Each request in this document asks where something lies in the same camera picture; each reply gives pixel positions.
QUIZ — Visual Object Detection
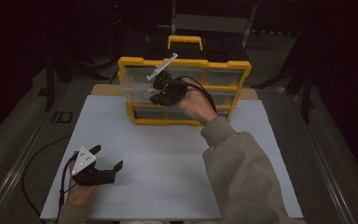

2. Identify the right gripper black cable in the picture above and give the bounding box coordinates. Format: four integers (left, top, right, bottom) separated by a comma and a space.
167, 76, 218, 115

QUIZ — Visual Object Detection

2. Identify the black tripod stand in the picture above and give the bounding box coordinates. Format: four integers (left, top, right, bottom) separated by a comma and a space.
43, 0, 119, 113

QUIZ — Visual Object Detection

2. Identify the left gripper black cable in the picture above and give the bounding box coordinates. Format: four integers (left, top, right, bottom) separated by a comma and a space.
55, 153, 79, 217

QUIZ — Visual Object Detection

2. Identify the clear plastic drawer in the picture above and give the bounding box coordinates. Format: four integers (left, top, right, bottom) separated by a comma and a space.
119, 66, 169, 104

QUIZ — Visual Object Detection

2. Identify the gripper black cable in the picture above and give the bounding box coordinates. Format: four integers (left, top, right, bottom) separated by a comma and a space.
167, 76, 218, 115
55, 153, 79, 217

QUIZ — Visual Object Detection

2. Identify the black rectangular floor marker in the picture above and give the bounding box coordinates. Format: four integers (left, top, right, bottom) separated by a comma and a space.
51, 111, 74, 124

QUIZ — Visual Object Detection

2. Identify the person's right hand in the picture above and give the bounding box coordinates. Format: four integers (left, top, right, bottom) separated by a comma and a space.
175, 77, 219, 126

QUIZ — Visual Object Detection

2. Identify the black metal stand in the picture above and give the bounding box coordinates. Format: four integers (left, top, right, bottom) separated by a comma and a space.
251, 18, 317, 125

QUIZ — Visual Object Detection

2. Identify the metal floor rail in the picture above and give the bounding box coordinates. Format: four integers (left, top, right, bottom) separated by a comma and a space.
255, 87, 357, 224
0, 80, 76, 224

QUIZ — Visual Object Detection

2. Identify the yellow drawer organizer cabinet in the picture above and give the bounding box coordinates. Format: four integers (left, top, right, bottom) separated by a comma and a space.
117, 35, 253, 127

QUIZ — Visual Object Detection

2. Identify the person's left hand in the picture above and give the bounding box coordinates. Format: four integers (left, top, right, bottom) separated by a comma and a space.
66, 150, 98, 208

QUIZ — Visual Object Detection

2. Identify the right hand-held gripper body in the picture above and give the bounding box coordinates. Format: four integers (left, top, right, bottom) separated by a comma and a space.
145, 52, 188, 106

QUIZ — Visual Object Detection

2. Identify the black cable on floor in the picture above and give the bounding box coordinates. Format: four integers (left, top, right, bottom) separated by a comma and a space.
21, 133, 73, 218

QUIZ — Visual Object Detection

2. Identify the grey metal frame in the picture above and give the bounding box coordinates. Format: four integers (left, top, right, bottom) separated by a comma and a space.
157, 0, 259, 48

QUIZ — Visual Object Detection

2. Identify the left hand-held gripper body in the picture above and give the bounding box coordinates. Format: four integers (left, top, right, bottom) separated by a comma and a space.
71, 146, 117, 187

